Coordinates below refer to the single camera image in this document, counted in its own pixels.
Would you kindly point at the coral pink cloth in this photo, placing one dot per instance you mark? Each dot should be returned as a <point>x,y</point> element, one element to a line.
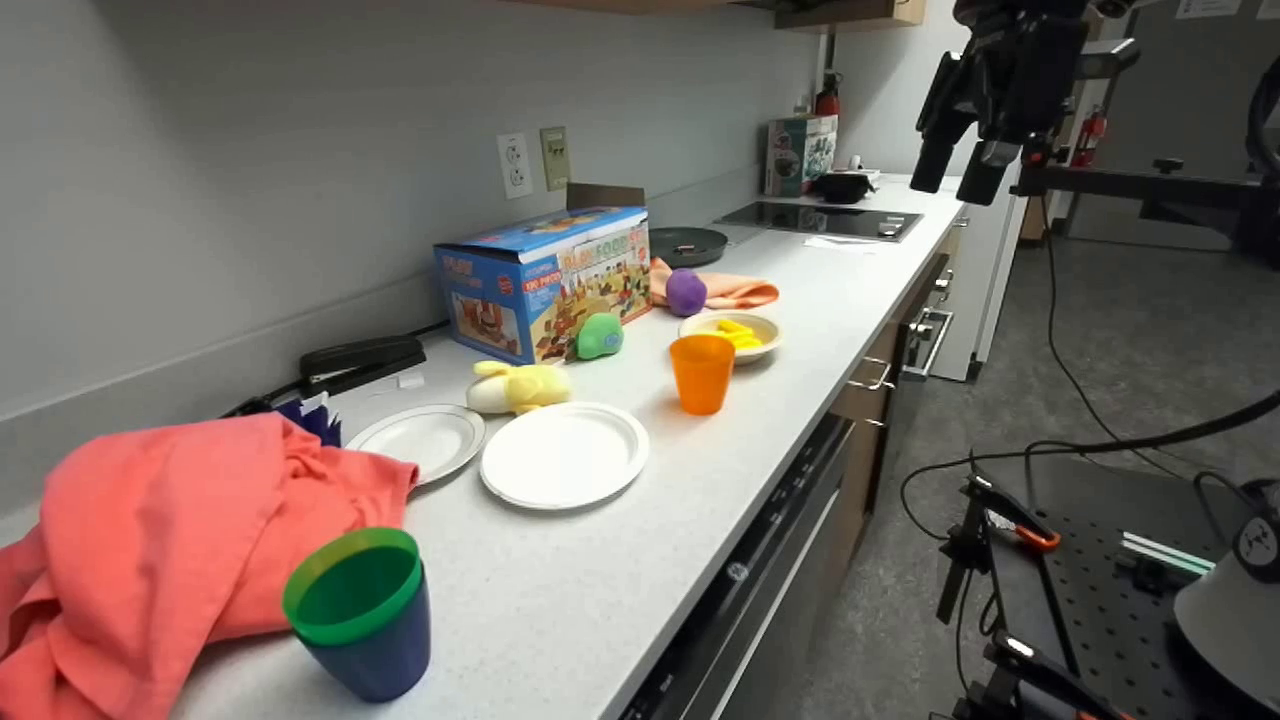
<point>153,544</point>

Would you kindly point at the black induction cooktop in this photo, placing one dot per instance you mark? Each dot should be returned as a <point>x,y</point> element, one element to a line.
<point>827,220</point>

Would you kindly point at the cream plate with fries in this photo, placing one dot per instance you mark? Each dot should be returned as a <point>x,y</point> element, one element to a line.
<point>770,334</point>

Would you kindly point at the yellow toy fries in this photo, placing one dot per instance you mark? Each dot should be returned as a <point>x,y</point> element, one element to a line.
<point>738,334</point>

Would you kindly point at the small black bowl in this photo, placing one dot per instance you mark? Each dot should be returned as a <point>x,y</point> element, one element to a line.
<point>841,185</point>

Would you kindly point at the orange plastic cup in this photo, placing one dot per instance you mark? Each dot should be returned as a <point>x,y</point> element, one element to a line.
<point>701,370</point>

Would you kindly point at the yellow plush banana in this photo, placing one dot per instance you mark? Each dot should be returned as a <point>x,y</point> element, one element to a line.
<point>512,391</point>

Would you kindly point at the play food set box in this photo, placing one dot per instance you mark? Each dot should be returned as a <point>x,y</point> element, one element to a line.
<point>525,288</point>

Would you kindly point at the small white paper plate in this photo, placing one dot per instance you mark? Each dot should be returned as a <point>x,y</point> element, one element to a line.
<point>438,441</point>

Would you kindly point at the green and blue cup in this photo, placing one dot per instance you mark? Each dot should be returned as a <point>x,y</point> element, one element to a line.
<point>363,609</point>

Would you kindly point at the large white paper plate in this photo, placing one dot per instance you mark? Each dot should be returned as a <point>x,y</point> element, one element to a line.
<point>566,457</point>

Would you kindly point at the wall power outlet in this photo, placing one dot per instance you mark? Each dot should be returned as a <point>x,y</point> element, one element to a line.
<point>512,166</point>

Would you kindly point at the black frying pan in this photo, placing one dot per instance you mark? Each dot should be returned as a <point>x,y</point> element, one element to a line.
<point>690,244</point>

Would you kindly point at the green plush toy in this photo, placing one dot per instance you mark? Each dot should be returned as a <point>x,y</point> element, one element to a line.
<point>597,336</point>

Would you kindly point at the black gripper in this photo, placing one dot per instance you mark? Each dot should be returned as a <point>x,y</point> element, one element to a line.
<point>1021,60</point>

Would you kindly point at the black stapler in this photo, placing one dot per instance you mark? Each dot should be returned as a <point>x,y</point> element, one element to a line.
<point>351,366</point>

